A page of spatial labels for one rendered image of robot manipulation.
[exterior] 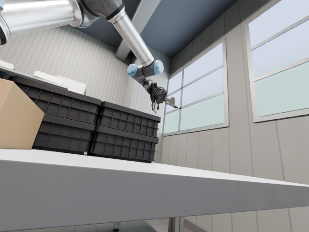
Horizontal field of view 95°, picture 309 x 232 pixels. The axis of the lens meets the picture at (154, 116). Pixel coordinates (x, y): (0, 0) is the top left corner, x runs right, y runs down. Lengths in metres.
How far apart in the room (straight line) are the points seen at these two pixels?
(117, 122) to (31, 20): 0.43
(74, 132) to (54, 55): 2.70
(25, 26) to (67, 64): 2.54
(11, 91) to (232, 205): 0.34
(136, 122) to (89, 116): 0.20
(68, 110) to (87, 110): 0.07
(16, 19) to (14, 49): 2.68
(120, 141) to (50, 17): 0.51
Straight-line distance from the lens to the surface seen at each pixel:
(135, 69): 0.88
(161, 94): 0.82
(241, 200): 0.26
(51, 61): 3.18
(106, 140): 0.62
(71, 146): 0.62
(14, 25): 0.64
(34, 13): 0.67
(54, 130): 0.62
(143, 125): 0.68
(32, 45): 3.34
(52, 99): 0.65
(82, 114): 0.63
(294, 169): 1.54
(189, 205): 0.18
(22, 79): 0.68
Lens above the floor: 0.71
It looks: 18 degrees up
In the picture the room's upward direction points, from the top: 7 degrees clockwise
